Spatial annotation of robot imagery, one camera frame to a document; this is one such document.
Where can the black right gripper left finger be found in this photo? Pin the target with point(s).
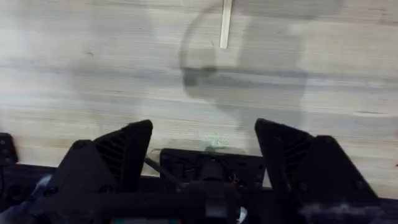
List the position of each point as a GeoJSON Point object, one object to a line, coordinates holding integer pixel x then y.
{"type": "Point", "coordinates": [124, 149]}

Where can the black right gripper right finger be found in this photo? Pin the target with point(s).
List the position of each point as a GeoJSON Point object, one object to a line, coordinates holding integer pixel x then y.
{"type": "Point", "coordinates": [289, 155]}

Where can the wooden fork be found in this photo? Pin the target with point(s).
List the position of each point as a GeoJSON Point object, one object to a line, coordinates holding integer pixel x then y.
{"type": "Point", "coordinates": [226, 25]}

